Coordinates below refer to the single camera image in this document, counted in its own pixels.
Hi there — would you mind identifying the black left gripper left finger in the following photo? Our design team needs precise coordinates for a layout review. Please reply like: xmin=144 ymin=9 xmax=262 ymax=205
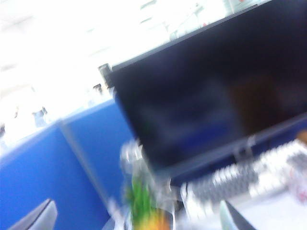
xmin=8 ymin=198 xmax=59 ymax=230

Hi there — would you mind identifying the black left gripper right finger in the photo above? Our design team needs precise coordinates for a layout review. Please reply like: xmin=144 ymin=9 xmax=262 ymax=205
xmin=220 ymin=200 xmax=256 ymax=230

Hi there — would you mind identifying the yellow printed paper bag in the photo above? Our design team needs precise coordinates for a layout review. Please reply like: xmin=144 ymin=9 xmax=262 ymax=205
xmin=296 ymin=130 xmax=307 ymax=144

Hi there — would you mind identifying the white and grey keyboard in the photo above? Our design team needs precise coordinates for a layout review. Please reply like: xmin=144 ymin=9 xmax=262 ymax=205
xmin=181 ymin=138 xmax=307 ymax=200

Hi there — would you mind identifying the blue side partition panel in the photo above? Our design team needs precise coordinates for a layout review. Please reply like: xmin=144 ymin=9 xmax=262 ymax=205
xmin=0 ymin=119 xmax=104 ymax=230

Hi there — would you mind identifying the grey monitor stand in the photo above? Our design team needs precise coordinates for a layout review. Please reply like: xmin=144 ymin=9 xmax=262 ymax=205
xmin=232 ymin=135 xmax=256 ymax=165

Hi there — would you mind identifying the clear glass cup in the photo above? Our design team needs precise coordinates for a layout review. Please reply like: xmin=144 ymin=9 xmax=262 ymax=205
xmin=286 ymin=162 xmax=307 ymax=205

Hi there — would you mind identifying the small pineapple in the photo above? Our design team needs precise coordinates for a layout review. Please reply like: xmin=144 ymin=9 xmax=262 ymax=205
xmin=124 ymin=176 xmax=174 ymax=230

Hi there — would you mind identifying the blue rear partition panel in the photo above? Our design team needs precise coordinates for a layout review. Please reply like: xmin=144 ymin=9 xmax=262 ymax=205
xmin=63 ymin=99 xmax=307 ymax=207

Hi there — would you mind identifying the silver robot figurine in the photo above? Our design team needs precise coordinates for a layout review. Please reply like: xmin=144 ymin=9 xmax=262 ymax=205
xmin=119 ymin=140 xmax=154 ymax=183

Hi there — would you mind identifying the black computer monitor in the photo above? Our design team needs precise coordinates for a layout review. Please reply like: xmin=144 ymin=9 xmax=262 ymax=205
xmin=112 ymin=0 xmax=307 ymax=173

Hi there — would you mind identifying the grey partition post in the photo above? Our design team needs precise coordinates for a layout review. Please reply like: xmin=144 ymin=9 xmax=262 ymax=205
xmin=59 ymin=118 xmax=114 ymax=212

